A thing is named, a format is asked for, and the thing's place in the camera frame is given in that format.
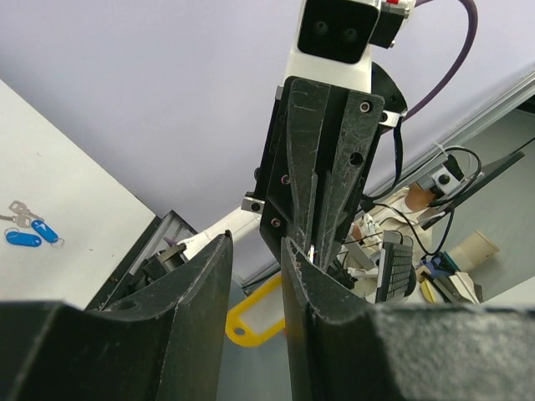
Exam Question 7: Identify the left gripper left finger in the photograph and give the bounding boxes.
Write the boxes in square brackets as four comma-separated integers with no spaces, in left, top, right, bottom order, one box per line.
[1,236,233,400]

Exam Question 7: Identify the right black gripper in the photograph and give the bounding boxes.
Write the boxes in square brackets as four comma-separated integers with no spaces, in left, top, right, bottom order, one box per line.
[251,77,407,267]

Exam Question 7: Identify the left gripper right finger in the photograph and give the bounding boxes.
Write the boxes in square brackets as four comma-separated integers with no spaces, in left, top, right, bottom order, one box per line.
[281,238,534,400]

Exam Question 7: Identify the yellow key tag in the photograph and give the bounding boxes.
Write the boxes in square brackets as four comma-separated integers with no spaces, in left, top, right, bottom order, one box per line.
[225,272,285,348]

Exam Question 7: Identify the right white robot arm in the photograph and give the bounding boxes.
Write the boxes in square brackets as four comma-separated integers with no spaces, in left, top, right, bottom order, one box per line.
[181,63,407,270]

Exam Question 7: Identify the silver keys on table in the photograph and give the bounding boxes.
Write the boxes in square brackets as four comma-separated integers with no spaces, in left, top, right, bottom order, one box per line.
[0,200,44,228]

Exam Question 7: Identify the blue key tag right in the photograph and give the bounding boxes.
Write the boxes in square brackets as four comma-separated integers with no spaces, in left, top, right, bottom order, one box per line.
[31,220,64,247]

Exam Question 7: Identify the blue key tag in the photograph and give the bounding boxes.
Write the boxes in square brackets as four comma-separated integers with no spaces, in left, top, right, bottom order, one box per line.
[31,220,64,247]
[4,228,42,247]

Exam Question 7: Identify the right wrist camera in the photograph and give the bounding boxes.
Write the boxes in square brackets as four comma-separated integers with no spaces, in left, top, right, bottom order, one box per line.
[284,0,415,93]

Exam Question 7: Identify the aluminium frame rail right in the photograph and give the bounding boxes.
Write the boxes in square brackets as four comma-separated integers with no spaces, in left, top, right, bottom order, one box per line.
[367,63,534,193]

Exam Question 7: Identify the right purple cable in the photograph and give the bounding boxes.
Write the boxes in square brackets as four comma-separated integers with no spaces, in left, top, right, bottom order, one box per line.
[403,0,480,120]

